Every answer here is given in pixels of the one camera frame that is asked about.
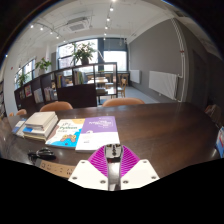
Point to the light wooden tables and chairs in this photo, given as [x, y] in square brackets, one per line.
[100, 81]

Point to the small white radiator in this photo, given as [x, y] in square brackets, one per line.
[134, 76]

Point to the dark power strip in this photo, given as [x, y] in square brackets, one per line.
[56, 168]

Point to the blue-spined white book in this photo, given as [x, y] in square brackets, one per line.
[43, 131]

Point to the blue and red card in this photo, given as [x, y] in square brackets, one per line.
[220, 141]

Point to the purple and white book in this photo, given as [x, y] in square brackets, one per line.
[98, 133]

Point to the colourful illustrated book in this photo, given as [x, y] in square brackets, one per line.
[65, 133]

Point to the large black-framed window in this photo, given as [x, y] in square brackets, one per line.
[115, 60]

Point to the wall bookshelf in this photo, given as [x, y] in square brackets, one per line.
[2, 100]

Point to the ceiling air conditioner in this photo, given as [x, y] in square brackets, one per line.
[77, 25]

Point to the small potted plant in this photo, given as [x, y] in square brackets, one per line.
[43, 64]

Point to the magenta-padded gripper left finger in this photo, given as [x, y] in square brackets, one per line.
[88, 173]

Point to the small blue book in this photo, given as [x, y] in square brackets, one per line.
[18, 126]

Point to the ceiling spotlights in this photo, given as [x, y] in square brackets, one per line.
[108, 19]

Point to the white wall pipes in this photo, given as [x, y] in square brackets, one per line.
[181, 60]

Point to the beige book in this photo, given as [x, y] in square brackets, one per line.
[33, 137]

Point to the thick white book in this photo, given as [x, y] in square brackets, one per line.
[40, 120]

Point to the large potted plant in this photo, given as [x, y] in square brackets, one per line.
[84, 52]

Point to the brown chair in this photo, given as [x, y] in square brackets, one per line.
[212, 114]

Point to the orange chair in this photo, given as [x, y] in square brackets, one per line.
[11, 114]
[56, 106]
[123, 102]
[21, 112]

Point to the dark open shelf unit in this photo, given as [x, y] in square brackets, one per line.
[76, 95]

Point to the thin white book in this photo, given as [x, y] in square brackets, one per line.
[20, 133]

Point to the potted plant by window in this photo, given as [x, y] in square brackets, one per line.
[22, 79]

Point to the large white radiator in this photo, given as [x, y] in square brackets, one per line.
[163, 85]

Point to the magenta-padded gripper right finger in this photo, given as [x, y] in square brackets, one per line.
[140, 172]

